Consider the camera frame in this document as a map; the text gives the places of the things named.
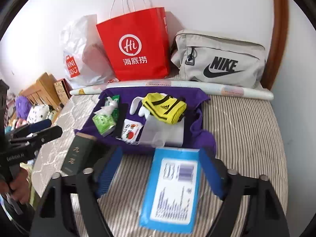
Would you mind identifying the beige nike bag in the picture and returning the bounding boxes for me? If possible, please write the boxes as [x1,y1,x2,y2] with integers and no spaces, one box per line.
[171,29,266,88]

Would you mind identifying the wooden furniture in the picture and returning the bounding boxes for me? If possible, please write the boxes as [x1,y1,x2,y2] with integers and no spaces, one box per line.
[19,73,61,112]

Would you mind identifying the brown printed box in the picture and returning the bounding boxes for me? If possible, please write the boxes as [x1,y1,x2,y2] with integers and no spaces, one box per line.
[54,79,72,106]

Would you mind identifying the person's left hand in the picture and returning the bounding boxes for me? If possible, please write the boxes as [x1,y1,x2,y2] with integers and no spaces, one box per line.
[0,168,29,204]

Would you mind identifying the purple plush toy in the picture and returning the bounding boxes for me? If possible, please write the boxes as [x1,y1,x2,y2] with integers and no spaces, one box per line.
[16,96,32,120]

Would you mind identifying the white gloves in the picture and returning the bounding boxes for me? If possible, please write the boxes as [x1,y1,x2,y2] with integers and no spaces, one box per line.
[129,96,150,119]

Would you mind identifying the white folded cloth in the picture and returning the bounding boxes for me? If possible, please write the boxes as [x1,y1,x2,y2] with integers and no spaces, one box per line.
[148,117,185,148]

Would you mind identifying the orange fruit tissue packet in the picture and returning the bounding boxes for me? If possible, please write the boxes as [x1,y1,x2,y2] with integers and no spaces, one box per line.
[120,119,143,144]

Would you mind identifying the blue tissue pack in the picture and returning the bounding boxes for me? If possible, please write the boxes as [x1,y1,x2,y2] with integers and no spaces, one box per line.
[139,147,201,234]

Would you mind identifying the red haidilao paper bag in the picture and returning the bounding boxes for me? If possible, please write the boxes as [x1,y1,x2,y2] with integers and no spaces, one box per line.
[96,7,170,81]

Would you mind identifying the yellow adidas waist bag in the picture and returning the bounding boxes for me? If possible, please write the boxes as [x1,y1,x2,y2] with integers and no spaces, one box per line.
[141,93,187,125]

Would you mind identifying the rolled patterned paper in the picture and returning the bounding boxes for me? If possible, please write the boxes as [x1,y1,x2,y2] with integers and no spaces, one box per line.
[70,79,274,101]

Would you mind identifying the white spotted plush toy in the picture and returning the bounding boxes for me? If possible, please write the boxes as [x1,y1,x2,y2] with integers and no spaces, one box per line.
[26,104,50,124]

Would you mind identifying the brown wooden door frame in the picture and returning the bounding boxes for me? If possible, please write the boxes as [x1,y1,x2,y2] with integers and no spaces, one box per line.
[261,0,289,90]

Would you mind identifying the dark green tea tin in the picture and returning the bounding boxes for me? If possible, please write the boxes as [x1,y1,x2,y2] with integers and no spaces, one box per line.
[61,132,97,176]

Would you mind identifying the green tissue packet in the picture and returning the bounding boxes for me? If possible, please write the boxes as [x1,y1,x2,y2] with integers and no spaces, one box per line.
[92,95,119,137]

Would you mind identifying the purple cloth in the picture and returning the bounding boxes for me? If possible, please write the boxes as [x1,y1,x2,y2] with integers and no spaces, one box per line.
[74,86,216,155]

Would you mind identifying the white miniso plastic bag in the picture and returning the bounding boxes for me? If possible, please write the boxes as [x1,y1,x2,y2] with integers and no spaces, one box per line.
[61,14,115,89]

